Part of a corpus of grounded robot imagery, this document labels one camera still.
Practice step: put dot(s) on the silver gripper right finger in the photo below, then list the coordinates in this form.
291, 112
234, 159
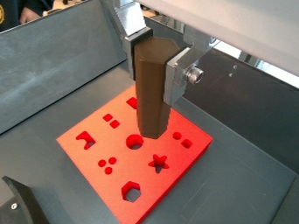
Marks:
182, 70

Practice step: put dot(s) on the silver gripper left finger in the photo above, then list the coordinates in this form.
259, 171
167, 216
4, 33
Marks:
131, 25

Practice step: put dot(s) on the dark brown hexagon peg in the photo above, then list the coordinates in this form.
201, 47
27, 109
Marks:
153, 54

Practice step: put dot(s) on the person in dark clothing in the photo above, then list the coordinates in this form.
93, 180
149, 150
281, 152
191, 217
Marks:
18, 12

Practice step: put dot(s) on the red shape-sorting block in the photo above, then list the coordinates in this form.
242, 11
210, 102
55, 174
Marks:
131, 169

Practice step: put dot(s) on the black curved holder stand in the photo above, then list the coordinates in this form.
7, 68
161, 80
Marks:
22, 209

